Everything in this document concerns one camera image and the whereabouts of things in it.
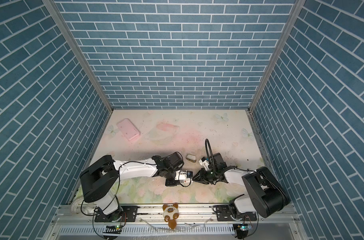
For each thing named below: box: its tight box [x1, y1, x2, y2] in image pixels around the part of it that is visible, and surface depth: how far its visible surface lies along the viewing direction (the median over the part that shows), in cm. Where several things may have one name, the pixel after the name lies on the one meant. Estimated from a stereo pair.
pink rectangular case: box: [116, 118, 141, 141], surface depth 109 cm
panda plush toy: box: [162, 202, 179, 230], surface depth 72 cm
